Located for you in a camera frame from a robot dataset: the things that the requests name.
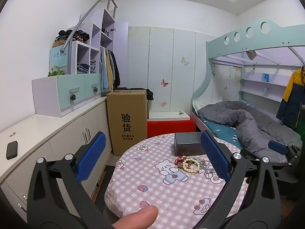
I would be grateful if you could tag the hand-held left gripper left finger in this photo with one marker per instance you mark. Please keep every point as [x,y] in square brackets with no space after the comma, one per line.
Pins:
[91,157]

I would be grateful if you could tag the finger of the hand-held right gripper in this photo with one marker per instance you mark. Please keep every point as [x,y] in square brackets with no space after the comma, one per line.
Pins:
[277,147]
[252,156]

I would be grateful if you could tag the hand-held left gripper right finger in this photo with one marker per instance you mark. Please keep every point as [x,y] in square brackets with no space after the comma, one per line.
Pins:
[214,157]

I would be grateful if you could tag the grey metal box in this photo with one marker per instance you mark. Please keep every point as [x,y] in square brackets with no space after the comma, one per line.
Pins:
[188,145]

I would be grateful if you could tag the person's left hand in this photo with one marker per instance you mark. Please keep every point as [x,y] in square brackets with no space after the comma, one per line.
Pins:
[135,217]

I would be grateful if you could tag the teal bedsheet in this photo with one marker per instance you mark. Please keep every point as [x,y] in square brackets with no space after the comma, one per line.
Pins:
[224,131]

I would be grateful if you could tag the grey duvet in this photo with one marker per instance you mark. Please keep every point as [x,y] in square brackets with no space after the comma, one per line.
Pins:
[250,124]

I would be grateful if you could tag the white low cabinet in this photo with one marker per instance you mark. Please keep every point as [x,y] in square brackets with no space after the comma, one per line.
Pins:
[59,143]

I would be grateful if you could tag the red bench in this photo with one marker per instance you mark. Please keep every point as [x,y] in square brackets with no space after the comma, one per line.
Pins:
[171,127]

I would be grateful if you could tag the white pillow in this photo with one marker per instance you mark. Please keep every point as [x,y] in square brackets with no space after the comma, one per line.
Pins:
[202,103]

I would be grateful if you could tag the tall cardboard box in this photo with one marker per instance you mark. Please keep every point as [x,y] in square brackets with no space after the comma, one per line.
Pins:
[126,114]

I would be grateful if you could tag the pink checkered cartoon tablecloth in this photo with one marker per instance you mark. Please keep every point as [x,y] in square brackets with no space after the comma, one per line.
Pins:
[147,171]

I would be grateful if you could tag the yellow and navy jacket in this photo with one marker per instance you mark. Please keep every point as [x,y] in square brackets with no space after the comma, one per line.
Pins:
[293,88]

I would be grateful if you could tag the white board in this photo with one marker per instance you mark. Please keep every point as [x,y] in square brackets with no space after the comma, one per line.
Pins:
[166,116]

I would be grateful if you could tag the small blue box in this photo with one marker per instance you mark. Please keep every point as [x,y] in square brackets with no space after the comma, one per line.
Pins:
[265,77]

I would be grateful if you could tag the teal drawer unit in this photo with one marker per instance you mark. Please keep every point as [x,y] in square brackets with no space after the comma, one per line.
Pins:
[69,85]

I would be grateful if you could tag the black smartphone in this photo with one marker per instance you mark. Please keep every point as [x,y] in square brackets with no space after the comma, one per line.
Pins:
[12,150]

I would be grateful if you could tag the black clothing heap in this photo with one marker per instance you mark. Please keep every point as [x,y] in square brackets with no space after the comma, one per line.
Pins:
[150,95]

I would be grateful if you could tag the folded jeans stack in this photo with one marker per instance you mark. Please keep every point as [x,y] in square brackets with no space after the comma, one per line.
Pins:
[83,68]

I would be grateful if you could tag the row of hanging clothes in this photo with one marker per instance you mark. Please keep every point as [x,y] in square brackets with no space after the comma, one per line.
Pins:
[108,69]

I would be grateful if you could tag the pink butterfly sticker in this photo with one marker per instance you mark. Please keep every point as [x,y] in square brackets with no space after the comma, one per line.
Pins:
[164,82]

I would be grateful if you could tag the folded grey clothes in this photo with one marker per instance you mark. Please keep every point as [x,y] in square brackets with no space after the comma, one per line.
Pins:
[93,67]

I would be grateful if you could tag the green artificial plant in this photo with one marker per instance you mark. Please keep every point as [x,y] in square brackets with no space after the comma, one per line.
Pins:
[56,72]

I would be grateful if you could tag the brown hanging pouch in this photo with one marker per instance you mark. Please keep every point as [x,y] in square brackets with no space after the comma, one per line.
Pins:
[251,54]

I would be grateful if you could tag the white butterfly sticker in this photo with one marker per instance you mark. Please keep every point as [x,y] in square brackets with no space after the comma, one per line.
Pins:
[185,61]

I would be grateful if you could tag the white wardrobe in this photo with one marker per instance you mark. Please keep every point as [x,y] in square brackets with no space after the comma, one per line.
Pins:
[162,59]

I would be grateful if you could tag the dark clothes pile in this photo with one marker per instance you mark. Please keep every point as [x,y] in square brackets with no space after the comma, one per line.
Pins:
[78,35]

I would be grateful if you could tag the small dark clothes bundle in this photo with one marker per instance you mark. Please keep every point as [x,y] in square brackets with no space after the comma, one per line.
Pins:
[104,31]

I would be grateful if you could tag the grey metal handrail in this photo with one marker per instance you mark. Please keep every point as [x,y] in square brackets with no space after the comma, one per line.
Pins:
[95,8]

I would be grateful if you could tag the teal bunk bed frame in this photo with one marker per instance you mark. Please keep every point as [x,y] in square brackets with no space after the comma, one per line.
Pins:
[238,43]

